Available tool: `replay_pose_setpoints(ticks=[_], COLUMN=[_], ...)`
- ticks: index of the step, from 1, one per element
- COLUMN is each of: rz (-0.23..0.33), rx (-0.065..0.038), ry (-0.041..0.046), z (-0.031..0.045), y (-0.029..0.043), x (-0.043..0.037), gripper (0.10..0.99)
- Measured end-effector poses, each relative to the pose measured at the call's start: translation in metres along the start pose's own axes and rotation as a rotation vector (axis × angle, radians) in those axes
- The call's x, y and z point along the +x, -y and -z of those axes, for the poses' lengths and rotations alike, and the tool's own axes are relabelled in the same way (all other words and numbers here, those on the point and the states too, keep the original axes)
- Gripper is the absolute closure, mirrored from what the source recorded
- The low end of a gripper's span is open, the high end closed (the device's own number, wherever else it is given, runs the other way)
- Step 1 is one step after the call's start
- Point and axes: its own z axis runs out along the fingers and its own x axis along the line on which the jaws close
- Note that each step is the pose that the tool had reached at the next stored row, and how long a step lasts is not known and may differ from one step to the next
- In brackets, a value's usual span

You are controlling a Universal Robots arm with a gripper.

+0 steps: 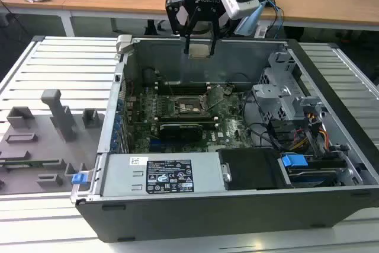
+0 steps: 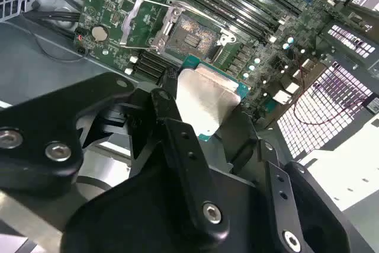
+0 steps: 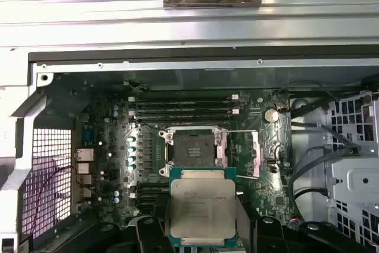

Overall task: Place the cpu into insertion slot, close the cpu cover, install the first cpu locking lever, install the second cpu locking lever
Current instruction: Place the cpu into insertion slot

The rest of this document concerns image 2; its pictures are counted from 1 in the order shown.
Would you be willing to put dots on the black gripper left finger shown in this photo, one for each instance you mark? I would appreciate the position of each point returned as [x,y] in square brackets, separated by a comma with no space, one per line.
[44,116]

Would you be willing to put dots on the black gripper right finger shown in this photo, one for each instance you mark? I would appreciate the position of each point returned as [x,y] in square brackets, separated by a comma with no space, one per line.
[311,205]

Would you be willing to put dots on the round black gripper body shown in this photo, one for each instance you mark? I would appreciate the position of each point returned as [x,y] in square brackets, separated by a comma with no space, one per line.
[133,220]

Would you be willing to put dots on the silver CPU with green rim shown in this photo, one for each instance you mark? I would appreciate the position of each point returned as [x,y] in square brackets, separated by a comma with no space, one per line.
[204,96]

